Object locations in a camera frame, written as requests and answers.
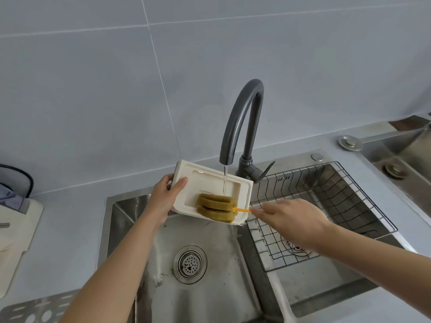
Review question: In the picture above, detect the person's right hand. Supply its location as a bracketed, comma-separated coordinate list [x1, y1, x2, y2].
[249, 198, 334, 253]

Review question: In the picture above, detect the person's left hand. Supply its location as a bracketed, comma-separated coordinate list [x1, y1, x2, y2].
[141, 174, 189, 229]

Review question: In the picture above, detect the cream plastic drip tray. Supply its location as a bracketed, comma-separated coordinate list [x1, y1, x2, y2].
[169, 159, 254, 227]

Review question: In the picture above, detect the orange handled sponge brush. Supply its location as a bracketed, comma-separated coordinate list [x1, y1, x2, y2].
[196, 193, 252, 223]

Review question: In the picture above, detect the cream steel coffee machine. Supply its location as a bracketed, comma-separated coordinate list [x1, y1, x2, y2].
[0, 183, 44, 300]

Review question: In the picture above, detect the perforated steel tray grate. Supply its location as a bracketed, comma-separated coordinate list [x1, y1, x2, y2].
[0, 288, 81, 323]

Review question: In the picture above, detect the person's left forearm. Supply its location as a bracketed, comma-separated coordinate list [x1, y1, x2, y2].
[59, 215, 157, 323]

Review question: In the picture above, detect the person's right forearm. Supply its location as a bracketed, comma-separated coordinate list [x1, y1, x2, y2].
[316, 222, 431, 300]

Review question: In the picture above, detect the round metal drain strainer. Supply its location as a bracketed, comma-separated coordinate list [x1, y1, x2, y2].
[281, 237, 307, 253]
[172, 244, 208, 285]

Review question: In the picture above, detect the large round metal knob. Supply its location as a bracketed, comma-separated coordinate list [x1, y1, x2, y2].
[338, 134, 364, 153]

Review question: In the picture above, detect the stainless steel double sink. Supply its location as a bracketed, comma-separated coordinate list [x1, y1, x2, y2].
[96, 149, 418, 323]

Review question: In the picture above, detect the dark grey faucet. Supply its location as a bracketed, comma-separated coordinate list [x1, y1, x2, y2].
[219, 79, 276, 185]

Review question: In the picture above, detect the round metal sink plug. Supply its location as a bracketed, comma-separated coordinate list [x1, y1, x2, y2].
[383, 161, 406, 180]

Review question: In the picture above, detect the stainless steel single sink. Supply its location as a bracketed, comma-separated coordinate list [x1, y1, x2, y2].
[356, 114, 431, 226]

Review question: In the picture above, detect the black wire sink rack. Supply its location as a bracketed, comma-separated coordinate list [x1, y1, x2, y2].
[246, 161, 399, 273]

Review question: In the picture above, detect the black power cable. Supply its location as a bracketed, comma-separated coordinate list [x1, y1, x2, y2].
[0, 163, 34, 199]

